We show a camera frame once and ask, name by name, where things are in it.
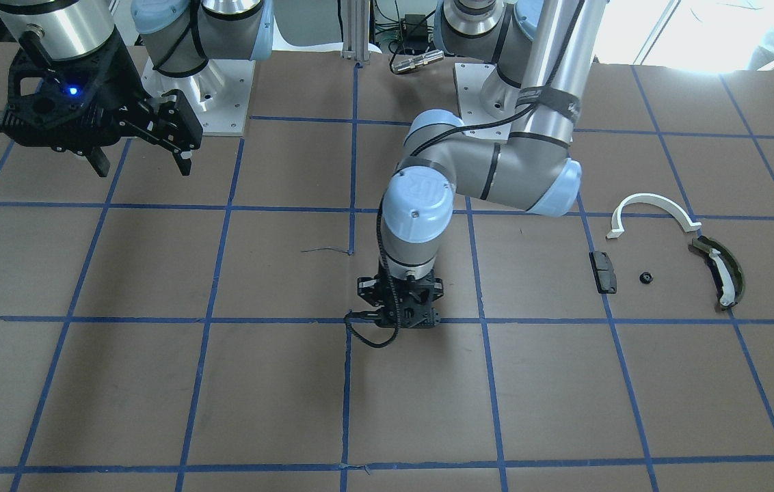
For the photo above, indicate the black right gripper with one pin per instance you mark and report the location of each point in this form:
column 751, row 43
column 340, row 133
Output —
column 115, row 83

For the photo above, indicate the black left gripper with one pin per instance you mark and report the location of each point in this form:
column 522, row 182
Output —
column 367, row 288

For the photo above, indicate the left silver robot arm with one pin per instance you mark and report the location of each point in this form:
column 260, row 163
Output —
column 541, row 53

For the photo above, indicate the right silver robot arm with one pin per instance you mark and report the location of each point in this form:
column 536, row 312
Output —
column 180, row 37

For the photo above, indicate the black brake pad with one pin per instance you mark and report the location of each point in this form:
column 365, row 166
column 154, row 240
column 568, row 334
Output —
column 603, row 272

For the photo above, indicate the silver metal cylinder connector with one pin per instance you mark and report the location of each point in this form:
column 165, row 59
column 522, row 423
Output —
column 416, row 62

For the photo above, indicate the black power adapter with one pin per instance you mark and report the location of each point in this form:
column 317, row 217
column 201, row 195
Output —
column 414, row 27

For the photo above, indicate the white curved plastic part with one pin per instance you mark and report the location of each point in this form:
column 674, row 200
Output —
column 665, row 204

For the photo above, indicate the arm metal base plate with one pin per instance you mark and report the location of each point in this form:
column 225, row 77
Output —
column 483, row 96
column 219, row 94

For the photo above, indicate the aluminium frame post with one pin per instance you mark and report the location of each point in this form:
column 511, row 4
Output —
column 355, row 28

